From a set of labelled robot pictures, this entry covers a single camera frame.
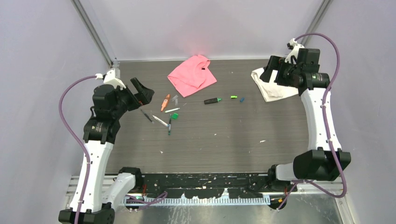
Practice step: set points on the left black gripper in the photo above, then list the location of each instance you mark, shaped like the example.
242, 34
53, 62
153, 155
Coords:
144, 95

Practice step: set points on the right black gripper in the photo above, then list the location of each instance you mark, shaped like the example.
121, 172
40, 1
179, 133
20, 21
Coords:
273, 63

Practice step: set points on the black green highlighter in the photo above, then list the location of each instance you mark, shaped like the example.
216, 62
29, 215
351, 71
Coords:
212, 101

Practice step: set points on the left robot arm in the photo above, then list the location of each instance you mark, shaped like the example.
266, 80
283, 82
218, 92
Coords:
91, 204

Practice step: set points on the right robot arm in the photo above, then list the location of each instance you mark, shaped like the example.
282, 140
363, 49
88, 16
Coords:
325, 159

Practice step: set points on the black pen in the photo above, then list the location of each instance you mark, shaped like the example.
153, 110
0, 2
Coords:
147, 116

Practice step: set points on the white marker pen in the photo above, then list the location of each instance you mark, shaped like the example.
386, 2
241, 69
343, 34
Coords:
172, 110

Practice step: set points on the clear pen cap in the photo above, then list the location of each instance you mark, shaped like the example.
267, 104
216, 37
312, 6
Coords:
175, 99

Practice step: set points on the green gel pen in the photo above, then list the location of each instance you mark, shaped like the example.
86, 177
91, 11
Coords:
169, 126

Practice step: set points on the orange highlighter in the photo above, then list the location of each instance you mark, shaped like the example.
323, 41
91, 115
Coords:
165, 102

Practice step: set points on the white cloth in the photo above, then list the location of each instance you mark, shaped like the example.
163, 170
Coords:
271, 91

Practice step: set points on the white blue marker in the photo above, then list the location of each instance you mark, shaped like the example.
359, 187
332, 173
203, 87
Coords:
160, 121

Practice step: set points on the pink cloth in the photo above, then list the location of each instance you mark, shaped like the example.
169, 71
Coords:
192, 75

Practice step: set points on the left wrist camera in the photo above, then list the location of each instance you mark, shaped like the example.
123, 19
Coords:
112, 77

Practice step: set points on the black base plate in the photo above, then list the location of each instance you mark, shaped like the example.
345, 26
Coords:
208, 185

